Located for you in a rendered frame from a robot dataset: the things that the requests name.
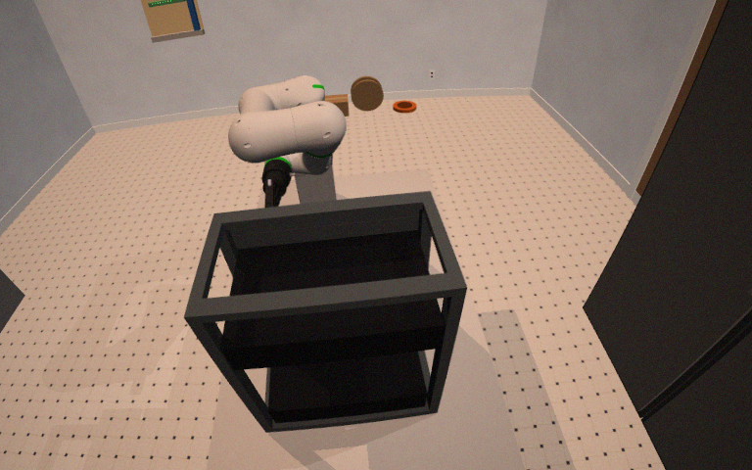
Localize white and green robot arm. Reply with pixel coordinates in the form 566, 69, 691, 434
228, 75, 347, 186

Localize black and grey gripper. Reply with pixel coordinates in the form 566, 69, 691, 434
263, 170, 288, 208

